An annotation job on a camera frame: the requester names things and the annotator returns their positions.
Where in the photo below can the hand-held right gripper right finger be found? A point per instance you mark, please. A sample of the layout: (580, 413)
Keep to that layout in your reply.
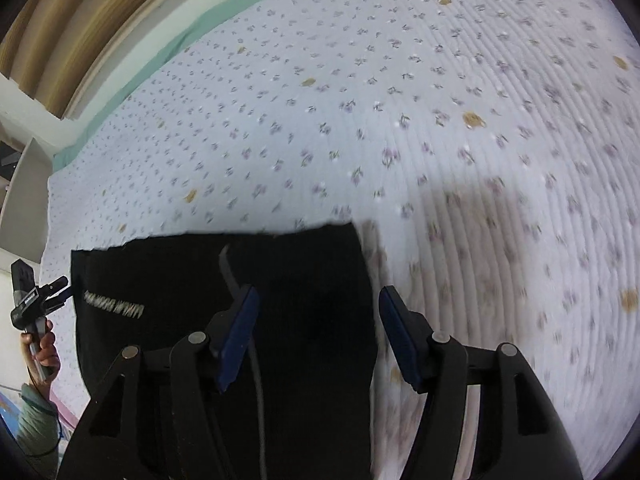
(400, 340)

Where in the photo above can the floral quilted bed cover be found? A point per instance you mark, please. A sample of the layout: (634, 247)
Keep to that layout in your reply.
(400, 135)

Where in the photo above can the person's left hand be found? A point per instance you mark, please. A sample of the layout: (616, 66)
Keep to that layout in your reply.
(45, 355)

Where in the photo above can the green bed sheet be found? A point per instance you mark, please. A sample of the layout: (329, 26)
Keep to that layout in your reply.
(165, 55)

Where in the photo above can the brown striped window blind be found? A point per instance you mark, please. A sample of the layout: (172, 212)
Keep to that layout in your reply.
(75, 25)

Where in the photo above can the black hooded jacket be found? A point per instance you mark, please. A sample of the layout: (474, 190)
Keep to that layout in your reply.
(310, 285)

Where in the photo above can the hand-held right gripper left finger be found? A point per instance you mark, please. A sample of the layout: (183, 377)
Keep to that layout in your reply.
(240, 335)

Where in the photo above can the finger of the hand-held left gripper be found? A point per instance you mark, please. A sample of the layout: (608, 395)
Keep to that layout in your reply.
(57, 290)

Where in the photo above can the pink bed skirt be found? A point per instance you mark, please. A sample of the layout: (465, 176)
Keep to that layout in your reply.
(65, 412)

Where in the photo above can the white bookshelf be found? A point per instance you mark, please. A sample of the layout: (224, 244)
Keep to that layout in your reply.
(27, 200)

